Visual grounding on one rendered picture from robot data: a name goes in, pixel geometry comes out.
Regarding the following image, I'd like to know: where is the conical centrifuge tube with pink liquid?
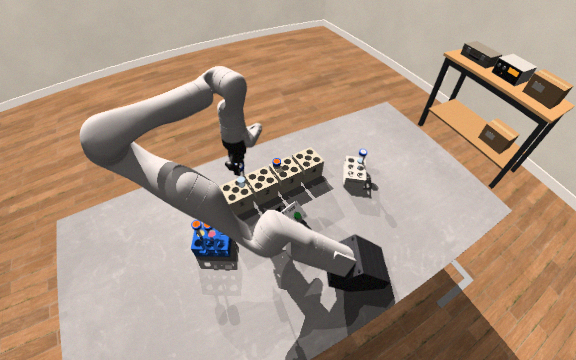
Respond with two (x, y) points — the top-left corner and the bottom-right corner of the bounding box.
(203, 223), (216, 237)

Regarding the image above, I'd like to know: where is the white tube rack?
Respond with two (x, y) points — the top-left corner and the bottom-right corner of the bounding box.
(343, 156), (366, 189)

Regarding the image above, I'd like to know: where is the clear conical tube with tan liquid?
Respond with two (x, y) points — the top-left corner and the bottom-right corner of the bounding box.
(191, 220), (205, 237)

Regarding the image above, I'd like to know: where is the blue tube rack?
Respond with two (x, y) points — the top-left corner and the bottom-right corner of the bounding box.
(191, 229), (232, 257)

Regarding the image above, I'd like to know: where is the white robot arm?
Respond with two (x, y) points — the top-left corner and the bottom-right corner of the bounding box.
(80, 66), (356, 277)

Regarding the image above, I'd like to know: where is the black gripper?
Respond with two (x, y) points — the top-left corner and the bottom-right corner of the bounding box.
(222, 139), (246, 176)

